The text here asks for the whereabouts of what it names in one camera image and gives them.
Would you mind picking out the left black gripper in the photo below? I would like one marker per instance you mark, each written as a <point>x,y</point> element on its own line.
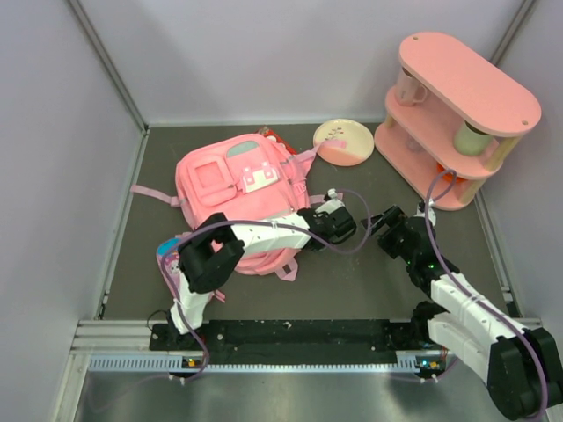
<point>317,212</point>

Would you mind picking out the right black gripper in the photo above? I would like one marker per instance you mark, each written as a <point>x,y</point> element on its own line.
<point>392,216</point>

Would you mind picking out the pink student backpack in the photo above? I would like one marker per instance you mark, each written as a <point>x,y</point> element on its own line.
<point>247,177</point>

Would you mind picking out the red comic book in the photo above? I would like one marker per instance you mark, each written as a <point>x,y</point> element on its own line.
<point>270,134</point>

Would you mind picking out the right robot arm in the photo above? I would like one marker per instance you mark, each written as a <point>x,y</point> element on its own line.
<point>520,366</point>

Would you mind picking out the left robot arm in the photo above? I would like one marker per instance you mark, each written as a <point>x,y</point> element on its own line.
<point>195,266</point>

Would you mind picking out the orange bowl on shelf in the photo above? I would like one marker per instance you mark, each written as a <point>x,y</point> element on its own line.
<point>448,177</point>

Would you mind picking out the cream and pink plate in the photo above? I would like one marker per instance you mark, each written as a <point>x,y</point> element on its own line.
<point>343,142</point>

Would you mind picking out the pale green cup on shelf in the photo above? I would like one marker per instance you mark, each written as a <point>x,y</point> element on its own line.
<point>470,141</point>

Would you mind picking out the pink three-tier shelf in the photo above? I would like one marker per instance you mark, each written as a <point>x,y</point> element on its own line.
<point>462,87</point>

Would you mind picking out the pink mug on shelf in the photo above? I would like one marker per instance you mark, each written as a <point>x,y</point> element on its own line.
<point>409,91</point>

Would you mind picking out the purple cartoon pencil case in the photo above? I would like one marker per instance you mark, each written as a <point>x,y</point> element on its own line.
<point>167,254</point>

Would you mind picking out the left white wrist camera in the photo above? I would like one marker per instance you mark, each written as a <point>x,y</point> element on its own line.
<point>332,200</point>

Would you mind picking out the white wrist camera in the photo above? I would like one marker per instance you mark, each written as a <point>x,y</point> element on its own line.
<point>425,209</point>
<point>332,200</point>

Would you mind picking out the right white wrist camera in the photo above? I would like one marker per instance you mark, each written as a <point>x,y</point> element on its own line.
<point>425,209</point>

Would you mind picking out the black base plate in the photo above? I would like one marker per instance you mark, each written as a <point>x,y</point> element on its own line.
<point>433,357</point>

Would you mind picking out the grey slotted cable duct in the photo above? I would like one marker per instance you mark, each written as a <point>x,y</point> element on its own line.
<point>136,363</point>

